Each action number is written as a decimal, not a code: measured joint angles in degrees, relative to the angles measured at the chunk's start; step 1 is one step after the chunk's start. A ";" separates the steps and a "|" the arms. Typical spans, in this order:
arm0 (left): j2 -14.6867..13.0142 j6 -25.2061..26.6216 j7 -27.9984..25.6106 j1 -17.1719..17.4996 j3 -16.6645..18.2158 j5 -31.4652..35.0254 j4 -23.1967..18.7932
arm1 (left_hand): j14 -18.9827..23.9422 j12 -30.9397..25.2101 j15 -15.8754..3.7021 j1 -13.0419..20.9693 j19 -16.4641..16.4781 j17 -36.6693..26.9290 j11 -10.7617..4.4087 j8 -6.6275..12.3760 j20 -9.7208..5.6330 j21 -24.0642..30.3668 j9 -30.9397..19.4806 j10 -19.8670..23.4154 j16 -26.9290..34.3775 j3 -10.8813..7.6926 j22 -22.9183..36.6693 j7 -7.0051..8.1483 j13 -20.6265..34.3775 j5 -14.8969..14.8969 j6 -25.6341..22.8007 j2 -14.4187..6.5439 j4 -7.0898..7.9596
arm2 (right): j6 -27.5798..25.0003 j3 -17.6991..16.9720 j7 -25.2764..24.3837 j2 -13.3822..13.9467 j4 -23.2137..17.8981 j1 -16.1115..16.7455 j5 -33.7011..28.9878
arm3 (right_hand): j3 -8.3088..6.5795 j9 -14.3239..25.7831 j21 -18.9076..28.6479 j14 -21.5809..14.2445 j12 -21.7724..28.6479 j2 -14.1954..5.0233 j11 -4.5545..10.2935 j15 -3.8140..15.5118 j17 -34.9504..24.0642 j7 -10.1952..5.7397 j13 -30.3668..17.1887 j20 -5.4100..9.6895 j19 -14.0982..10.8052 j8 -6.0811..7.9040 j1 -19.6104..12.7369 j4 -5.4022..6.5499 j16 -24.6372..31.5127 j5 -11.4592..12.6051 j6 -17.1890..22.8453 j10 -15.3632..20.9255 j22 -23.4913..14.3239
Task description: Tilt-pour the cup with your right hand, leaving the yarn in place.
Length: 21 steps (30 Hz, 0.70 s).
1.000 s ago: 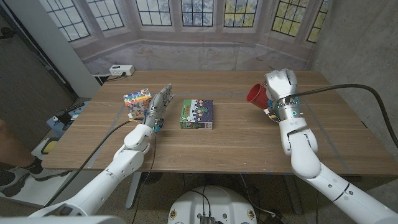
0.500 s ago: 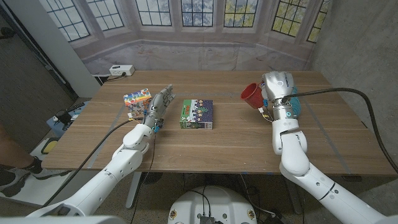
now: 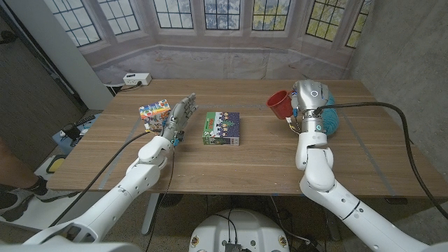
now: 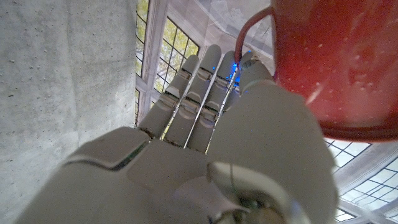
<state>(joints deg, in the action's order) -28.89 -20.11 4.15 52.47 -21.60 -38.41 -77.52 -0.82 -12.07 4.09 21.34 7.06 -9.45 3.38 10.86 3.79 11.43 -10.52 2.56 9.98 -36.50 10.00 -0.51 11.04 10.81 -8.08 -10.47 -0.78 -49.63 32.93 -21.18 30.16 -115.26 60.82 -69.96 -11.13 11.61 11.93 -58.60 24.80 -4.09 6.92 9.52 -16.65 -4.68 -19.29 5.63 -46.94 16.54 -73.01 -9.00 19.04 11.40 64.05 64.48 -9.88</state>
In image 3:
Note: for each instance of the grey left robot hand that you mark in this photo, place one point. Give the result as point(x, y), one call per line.
point(178, 119)

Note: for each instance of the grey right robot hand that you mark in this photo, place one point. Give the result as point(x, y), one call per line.
point(309, 98)

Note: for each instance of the red speckled enamel cup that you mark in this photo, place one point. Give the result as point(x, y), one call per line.
point(280, 105)

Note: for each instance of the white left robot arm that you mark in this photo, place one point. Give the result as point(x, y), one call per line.
point(119, 196)

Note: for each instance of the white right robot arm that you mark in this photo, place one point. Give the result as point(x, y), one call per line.
point(336, 203)

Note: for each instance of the teal yarn skein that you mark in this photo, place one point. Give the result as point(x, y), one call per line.
point(332, 120)

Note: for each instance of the colourful printed small box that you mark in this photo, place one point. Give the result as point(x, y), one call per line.
point(154, 112)

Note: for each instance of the green christmas puzzle box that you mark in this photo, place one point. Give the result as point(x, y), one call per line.
point(221, 129)

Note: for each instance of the white power strip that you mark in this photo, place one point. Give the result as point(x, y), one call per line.
point(137, 79)

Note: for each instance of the printed window backdrop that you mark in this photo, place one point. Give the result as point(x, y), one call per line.
point(224, 63)

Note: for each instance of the black round floor fan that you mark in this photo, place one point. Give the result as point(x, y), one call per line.
point(171, 199)

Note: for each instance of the black remote control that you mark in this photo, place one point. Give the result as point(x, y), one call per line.
point(84, 120)

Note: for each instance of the grey metal table leg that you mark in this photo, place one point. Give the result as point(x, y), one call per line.
point(150, 213)

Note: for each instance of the black round device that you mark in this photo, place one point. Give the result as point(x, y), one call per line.
point(71, 131)

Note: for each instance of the yellow black foot pedal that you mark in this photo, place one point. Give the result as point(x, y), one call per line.
point(56, 164)

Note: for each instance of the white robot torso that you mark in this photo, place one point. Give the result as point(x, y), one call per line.
point(259, 227)

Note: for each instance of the grey sneaker with black sock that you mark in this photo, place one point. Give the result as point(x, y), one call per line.
point(52, 194)

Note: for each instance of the person's bare leg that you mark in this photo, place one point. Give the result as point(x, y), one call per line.
point(14, 164)

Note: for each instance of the dark grey sneaker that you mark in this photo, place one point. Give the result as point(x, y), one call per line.
point(12, 208)

